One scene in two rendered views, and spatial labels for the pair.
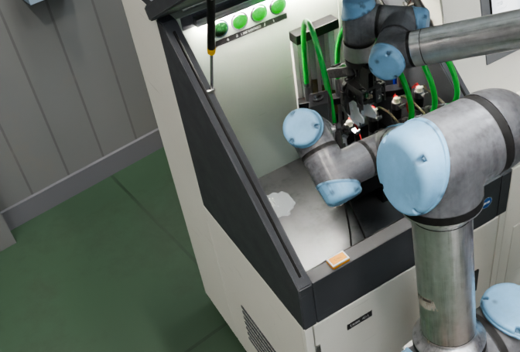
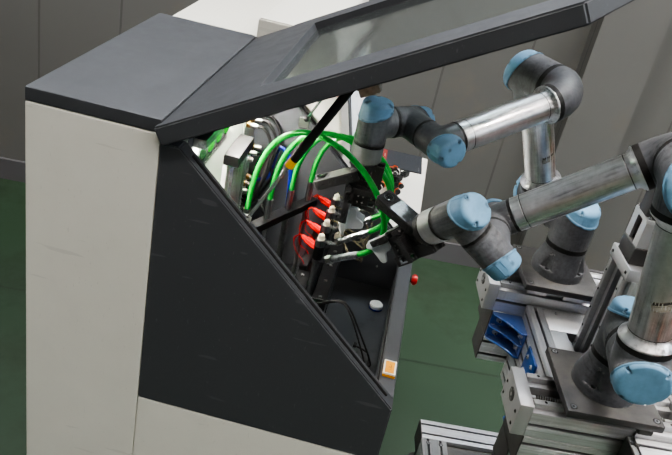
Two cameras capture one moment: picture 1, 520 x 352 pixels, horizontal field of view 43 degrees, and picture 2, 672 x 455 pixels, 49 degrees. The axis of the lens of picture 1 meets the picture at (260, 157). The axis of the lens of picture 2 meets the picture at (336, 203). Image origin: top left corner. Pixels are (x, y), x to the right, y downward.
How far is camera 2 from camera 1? 133 cm
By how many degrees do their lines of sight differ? 52
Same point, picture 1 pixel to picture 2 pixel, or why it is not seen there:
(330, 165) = (502, 240)
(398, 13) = (416, 111)
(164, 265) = not seen: outside the picture
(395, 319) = not seen: hidden behind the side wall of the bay
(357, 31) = (384, 131)
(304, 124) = (480, 205)
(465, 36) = (506, 120)
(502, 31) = (529, 112)
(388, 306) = not seen: hidden behind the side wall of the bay
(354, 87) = (365, 190)
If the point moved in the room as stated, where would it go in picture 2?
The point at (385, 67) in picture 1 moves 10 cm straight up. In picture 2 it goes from (454, 155) to (467, 113)
